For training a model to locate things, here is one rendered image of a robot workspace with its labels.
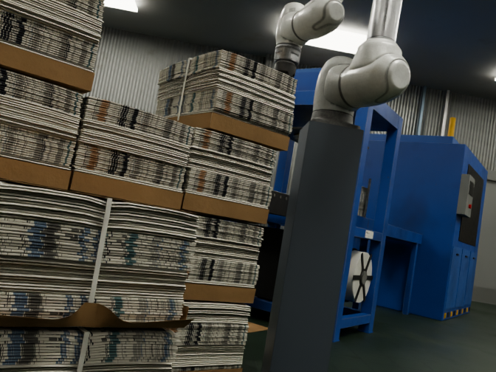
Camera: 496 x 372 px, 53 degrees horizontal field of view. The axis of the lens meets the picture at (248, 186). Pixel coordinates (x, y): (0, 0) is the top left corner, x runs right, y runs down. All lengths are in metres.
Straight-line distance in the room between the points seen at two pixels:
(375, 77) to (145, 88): 6.74
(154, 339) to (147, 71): 7.45
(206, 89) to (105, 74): 7.00
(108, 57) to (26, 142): 7.32
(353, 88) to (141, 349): 1.14
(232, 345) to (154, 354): 0.50
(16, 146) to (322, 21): 0.96
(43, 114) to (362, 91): 1.02
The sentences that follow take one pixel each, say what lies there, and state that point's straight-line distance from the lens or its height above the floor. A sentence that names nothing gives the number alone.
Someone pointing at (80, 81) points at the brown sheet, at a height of 0.85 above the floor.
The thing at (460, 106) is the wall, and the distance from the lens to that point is 9.08.
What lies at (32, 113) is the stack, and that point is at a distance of 1.16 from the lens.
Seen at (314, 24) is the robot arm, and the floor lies 1.25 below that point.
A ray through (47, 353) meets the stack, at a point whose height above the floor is 0.33.
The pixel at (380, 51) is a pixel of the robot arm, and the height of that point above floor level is 1.23.
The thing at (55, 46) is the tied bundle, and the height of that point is 0.91.
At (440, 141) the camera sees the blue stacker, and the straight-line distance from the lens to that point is 5.52.
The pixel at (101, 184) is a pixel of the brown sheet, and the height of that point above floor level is 0.63.
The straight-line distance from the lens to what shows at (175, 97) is 1.57.
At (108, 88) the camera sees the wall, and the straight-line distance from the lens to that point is 8.31.
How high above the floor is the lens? 0.59
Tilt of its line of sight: 5 degrees up
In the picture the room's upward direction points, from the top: 10 degrees clockwise
